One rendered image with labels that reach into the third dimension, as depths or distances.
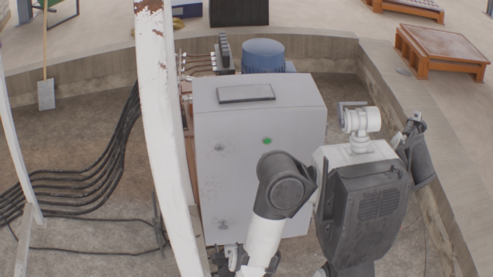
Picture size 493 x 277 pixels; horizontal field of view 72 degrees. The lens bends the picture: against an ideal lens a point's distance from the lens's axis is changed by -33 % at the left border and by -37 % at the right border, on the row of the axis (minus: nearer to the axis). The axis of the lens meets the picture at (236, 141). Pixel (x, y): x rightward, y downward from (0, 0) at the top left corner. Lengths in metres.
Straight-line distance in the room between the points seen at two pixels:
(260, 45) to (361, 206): 1.41
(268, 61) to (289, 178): 1.24
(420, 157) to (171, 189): 0.68
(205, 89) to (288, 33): 2.43
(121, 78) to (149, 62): 3.02
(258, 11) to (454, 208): 2.55
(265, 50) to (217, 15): 1.80
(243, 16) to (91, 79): 1.46
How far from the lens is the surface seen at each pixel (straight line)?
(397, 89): 3.58
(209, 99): 1.53
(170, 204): 1.21
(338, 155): 1.18
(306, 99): 1.55
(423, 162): 1.26
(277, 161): 1.14
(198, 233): 2.46
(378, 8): 5.24
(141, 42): 1.02
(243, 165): 1.59
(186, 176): 2.46
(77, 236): 2.86
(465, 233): 2.65
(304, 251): 2.69
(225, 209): 1.72
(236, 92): 1.54
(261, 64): 2.27
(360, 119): 1.16
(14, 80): 4.33
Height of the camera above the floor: 2.11
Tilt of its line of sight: 39 degrees down
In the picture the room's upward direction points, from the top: straight up
